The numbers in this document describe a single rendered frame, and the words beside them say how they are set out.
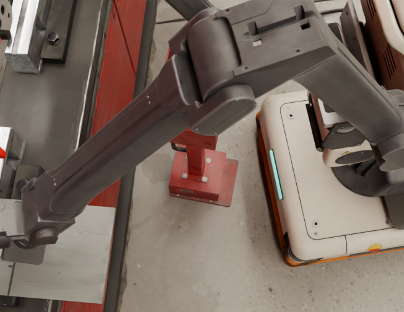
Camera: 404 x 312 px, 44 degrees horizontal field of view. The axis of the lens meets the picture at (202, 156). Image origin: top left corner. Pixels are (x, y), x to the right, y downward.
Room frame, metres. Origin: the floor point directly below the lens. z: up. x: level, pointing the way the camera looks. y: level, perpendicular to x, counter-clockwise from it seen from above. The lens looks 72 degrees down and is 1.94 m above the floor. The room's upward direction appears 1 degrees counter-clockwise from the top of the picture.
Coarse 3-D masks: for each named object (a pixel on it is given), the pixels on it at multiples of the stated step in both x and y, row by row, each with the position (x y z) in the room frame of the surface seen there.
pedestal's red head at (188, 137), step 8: (168, 48) 0.65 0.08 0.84; (168, 56) 0.63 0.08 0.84; (176, 136) 0.46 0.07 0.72; (184, 136) 0.45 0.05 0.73; (192, 136) 0.45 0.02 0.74; (200, 136) 0.44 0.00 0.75; (208, 136) 0.44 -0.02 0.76; (216, 136) 0.44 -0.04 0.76; (184, 144) 0.45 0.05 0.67; (192, 144) 0.45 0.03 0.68; (200, 144) 0.45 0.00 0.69; (208, 144) 0.44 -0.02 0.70
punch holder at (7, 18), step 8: (0, 0) 0.57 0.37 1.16; (0, 8) 0.56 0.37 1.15; (8, 8) 0.58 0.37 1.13; (0, 16) 0.54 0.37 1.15; (8, 16) 0.57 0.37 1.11; (0, 24) 0.53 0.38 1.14; (8, 24) 0.55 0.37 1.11; (0, 48) 0.49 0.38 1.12; (0, 56) 0.48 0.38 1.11; (0, 64) 0.47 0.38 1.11
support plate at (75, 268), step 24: (96, 216) 0.19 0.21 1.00; (72, 240) 0.15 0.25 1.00; (96, 240) 0.14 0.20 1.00; (0, 264) 0.10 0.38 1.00; (24, 264) 0.10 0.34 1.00; (48, 264) 0.10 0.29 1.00; (72, 264) 0.10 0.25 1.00; (96, 264) 0.10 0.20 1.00; (0, 288) 0.06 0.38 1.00; (24, 288) 0.06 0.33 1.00; (48, 288) 0.06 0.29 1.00; (72, 288) 0.06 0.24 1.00; (96, 288) 0.06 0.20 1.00
